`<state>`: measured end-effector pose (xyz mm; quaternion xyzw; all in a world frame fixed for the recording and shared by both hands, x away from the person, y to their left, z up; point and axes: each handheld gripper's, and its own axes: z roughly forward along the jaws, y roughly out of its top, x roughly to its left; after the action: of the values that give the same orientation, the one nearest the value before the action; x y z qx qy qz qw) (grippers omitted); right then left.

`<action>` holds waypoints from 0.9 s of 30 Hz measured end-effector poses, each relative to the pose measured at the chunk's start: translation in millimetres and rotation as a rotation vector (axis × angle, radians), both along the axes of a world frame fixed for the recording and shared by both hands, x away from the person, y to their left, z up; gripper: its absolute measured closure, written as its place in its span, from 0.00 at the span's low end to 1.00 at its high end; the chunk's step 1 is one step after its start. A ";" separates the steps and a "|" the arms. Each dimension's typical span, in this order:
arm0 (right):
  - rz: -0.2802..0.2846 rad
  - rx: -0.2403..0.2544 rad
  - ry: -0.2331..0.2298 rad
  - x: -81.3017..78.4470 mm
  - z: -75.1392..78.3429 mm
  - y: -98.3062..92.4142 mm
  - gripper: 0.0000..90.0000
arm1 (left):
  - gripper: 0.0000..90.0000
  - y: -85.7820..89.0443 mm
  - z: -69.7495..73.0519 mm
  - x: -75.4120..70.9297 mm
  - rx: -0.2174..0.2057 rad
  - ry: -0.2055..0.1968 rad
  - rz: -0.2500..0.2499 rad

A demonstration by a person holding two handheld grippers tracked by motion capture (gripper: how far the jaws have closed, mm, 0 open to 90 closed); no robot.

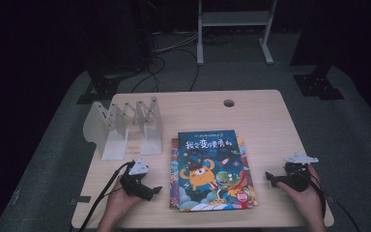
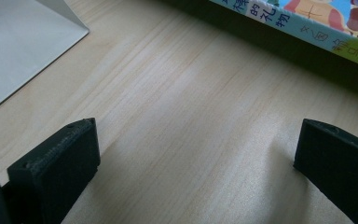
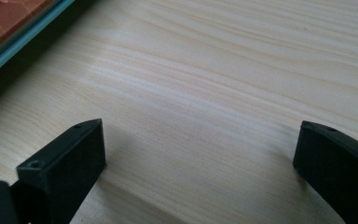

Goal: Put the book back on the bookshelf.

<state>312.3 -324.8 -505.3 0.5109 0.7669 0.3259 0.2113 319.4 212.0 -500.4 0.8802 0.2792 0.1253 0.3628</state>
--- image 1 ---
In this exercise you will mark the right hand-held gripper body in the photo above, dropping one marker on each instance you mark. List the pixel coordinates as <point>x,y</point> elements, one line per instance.
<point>294,180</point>

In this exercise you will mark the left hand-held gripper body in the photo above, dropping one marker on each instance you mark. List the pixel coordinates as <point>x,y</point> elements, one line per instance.
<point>135,184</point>

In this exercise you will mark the red hardcover picture book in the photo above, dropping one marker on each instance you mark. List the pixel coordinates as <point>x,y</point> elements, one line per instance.
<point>247,154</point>

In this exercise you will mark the white expandable book rack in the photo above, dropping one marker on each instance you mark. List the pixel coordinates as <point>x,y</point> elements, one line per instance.
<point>116,135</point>

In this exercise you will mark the dark blue monster picture book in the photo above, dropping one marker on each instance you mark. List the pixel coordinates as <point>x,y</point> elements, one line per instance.
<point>211,170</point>

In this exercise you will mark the person's right hand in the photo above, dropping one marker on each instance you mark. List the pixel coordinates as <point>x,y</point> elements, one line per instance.
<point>304,203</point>

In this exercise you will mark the person's left hand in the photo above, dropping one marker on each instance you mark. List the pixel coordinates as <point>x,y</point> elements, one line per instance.
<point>119,203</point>

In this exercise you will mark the black tape strip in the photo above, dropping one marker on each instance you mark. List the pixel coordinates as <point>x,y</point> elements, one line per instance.
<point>81,199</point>

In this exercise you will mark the black stand base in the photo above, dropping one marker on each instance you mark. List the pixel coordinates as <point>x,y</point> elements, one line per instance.
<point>101,88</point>
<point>319,85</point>

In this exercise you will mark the white metal stand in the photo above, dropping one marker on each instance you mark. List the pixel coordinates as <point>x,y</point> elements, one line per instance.
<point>235,18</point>

